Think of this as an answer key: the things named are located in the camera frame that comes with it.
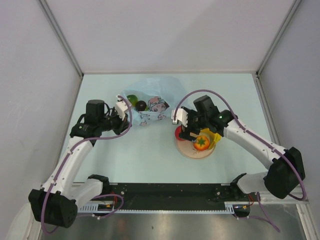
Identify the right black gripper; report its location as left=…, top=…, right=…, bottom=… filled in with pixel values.
left=178, top=108, right=208, bottom=144

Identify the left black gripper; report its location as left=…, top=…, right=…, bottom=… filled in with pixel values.
left=98, top=107, right=132, bottom=136

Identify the fake orange persimmon fruit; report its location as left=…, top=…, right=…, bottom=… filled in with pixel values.
left=193, top=135, right=210, bottom=152

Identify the fake red strawberry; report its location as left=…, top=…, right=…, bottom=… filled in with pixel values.
left=174, top=125, right=185, bottom=142

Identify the fake dark purple plum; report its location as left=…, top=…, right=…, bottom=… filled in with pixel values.
left=135, top=100, right=147, bottom=112

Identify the round beige ceramic plate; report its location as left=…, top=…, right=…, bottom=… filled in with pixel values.
left=175, top=132, right=217, bottom=160

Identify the light blue plastic bag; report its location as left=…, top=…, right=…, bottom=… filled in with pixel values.
left=120, top=76, right=187, bottom=127

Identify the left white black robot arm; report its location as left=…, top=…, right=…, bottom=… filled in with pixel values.
left=28, top=95, right=133, bottom=235

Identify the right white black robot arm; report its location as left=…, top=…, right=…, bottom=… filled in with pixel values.
left=171, top=95, right=307, bottom=201

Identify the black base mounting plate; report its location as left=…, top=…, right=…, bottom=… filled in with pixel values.
left=82, top=182, right=261, bottom=217

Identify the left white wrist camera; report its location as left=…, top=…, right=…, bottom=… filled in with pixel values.
left=114, top=95, right=132, bottom=121

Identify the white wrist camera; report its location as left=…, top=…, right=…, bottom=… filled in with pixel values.
left=114, top=95, right=132, bottom=121
left=170, top=108, right=188, bottom=127

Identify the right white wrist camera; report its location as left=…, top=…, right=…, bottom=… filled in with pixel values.
left=170, top=108, right=188, bottom=127

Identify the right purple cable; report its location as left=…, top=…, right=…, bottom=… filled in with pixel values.
left=174, top=89, right=308, bottom=233

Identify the white slotted cable duct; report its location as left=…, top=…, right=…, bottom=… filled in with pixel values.
left=46, top=201, right=237, bottom=215

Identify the aluminium front frame rail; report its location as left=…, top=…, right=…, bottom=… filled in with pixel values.
left=36, top=182, right=308, bottom=203

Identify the left aluminium corner post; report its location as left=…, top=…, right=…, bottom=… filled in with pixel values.
left=36, top=0, right=84, bottom=80

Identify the aluminium corner post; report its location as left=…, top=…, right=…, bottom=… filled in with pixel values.
left=255, top=0, right=303, bottom=78
left=36, top=0, right=84, bottom=80

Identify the right aluminium corner post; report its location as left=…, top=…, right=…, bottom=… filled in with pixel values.
left=255, top=0, right=303, bottom=78

